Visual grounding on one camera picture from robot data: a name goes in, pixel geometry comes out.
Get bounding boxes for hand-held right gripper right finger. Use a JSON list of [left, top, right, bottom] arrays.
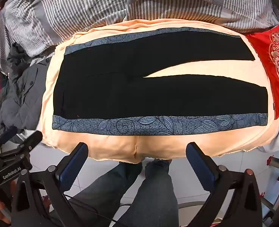
[[186, 142, 263, 227]]

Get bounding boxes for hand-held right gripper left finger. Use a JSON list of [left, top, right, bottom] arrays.
[[10, 142, 89, 227]]

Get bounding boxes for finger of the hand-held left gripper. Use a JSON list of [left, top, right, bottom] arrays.
[[0, 131, 43, 159]]

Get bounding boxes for black pants with blue trim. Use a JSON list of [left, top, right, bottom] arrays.
[[52, 27, 269, 136]]

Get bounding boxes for peach blanket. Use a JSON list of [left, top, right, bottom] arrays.
[[40, 18, 279, 164]]

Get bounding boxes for dark grey jacket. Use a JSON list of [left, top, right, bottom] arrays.
[[0, 42, 56, 145]]

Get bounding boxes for person's legs in jeans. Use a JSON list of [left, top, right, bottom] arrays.
[[66, 159, 180, 227]]

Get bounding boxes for red garment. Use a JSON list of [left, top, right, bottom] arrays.
[[245, 24, 279, 120]]

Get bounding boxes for grey striped garment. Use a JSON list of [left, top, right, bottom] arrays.
[[0, 0, 279, 63]]

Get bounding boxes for black cable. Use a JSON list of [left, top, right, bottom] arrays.
[[65, 193, 123, 224]]

